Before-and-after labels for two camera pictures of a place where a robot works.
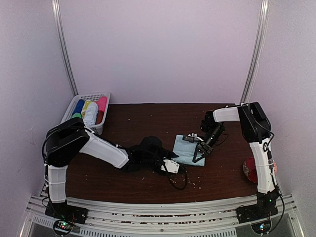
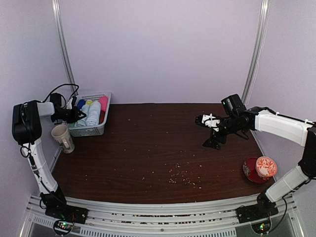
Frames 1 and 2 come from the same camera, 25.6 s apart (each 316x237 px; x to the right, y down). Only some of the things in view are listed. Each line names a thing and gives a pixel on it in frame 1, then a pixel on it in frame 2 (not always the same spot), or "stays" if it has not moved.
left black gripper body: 148,163 -> 70,117
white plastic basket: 98,129 stays
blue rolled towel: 78,106 stays
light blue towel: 185,150 -> 82,122
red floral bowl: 249,168 stays
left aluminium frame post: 59,28 stays
